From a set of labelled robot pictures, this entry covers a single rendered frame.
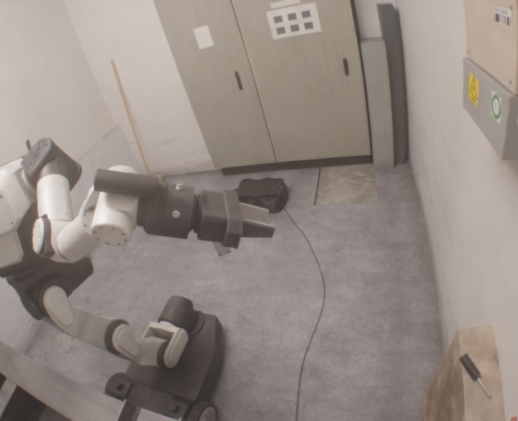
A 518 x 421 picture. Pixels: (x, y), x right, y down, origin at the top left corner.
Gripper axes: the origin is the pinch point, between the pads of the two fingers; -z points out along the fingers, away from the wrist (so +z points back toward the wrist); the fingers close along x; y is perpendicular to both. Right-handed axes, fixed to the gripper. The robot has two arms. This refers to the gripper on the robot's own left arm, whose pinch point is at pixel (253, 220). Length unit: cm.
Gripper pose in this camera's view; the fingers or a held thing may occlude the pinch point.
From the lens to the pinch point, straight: 54.8
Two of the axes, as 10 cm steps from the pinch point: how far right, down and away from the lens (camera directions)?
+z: -9.5, -1.3, -2.9
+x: -1.7, -5.5, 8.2
